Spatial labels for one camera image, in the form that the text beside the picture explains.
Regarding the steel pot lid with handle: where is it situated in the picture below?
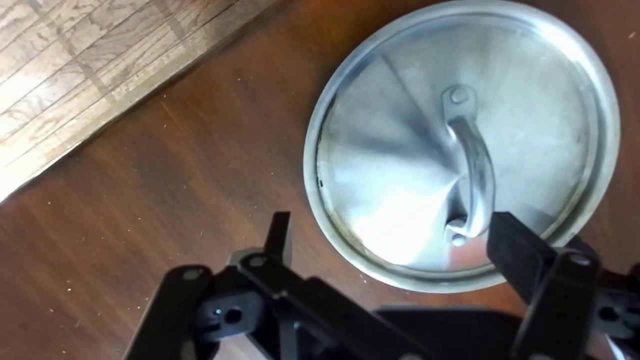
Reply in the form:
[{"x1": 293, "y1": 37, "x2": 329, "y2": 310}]
[{"x1": 302, "y1": 0, "x2": 623, "y2": 296}]

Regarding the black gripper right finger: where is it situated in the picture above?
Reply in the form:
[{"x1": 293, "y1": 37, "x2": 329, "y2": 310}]
[{"x1": 487, "y1": 211, "x2": 640, "y2": 360}]

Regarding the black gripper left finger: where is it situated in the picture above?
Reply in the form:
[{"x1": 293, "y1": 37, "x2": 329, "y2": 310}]
[{"x1": 126, "y1": 211, "x2": 428, "y2": 360}]

